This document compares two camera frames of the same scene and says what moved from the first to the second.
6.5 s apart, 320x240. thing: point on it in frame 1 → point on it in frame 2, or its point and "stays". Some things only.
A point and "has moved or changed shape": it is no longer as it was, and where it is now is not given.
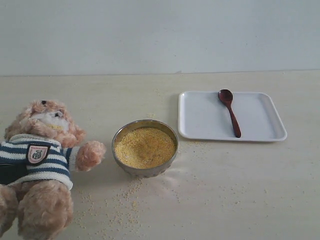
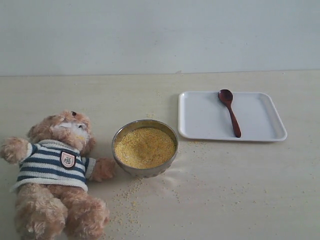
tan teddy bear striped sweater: (42, 135) has moved or changed shape
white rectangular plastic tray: (202, 115) stays
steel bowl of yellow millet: (145, 148) stays
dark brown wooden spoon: (226, 96) stays
